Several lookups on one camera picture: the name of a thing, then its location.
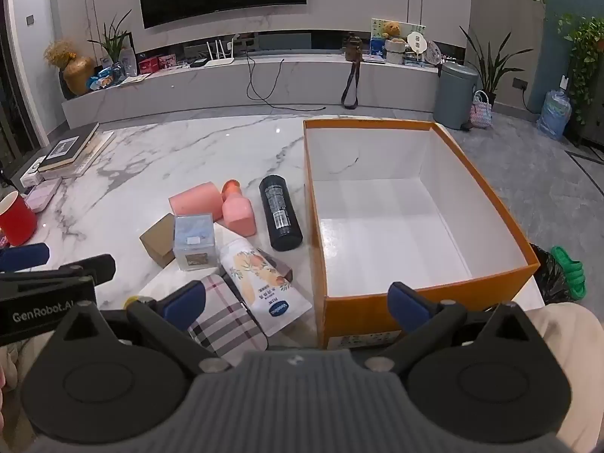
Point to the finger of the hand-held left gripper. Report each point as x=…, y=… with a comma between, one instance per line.
x=23, y=255
x=94, y=266

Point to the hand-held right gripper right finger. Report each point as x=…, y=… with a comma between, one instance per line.
x=406, y=309

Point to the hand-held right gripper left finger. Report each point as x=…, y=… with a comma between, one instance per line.
x=181, y=302

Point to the plaid case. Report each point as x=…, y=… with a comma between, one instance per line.
x=226, y=321

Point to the orange cardboard box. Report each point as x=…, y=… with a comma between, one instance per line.
x=354, y=316

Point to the clear cube box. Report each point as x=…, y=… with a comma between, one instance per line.
x=193, y=240

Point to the small brown cardboard box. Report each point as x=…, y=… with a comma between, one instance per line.
x=158, y=243

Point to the white peach-print pouch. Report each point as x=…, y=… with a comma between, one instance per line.
x=255, y=283

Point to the pink cylinder block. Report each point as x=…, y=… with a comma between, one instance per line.
x=196, y=203

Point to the pink pump bottle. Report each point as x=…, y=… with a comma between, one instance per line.
x=238, y=217

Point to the black cylindrical bottle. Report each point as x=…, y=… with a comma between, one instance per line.
x=281, y=217

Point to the red cup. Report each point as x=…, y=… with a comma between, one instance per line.
x=16, y=222

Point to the pink pencil case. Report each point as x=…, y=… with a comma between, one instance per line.
x=42, y=194

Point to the small white box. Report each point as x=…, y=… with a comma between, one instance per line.
x=30, y=174

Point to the pale book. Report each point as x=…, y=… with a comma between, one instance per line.
x=96, y=153

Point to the dark hardcover book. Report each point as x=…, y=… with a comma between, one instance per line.
x=68, y=148

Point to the black trash bag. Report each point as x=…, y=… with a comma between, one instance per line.
x=549, y=276

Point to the person's clothing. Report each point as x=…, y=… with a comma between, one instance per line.
x=571, y=339

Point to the green slipper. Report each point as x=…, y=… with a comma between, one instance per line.
x=571, y=273

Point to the blue snack packets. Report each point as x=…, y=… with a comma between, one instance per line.
x=101, y=80

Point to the gold vase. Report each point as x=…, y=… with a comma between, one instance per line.
x=79, y=75

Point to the loose papers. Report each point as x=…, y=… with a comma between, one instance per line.
x=134, y=79

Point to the marble television bench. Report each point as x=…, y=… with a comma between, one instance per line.
x=188, y=92

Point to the dried flower bunch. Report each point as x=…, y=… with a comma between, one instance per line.
x=59, y=54

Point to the clear plastic bottle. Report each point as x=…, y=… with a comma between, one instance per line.
x=124, y=61

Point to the red box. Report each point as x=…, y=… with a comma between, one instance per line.
x=148, y=64

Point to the woven pastel bag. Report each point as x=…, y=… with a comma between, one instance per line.
x=481, y=112

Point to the pink box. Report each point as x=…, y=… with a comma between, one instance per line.
x=166, y=61

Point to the grey pedal trash can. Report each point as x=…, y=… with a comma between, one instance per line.
x=454, y=94

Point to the green leafy plant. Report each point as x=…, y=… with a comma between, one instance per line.
x=111, y=40

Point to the small black box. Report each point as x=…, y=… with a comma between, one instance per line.
x=198, y=62

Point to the white router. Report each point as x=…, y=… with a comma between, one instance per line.
x=218, y=60

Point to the blue water jug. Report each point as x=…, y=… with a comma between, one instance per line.
x=554, y=115

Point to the tall potted plant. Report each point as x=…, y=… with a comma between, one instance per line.
x=490, y=68

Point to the grey ceramic jar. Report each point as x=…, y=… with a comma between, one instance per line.
x=395, y=52

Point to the printed picture board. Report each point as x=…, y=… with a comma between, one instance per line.
x=377, y=47

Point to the round white fan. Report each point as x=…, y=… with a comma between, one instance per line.
x=417, y=41

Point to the teddy bear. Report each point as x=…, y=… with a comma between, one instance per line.
x=391, y=30

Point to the trailing vine plant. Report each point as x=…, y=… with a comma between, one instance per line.
x=585, y=56

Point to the wall socket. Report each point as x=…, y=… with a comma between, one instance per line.
x=520, y=84

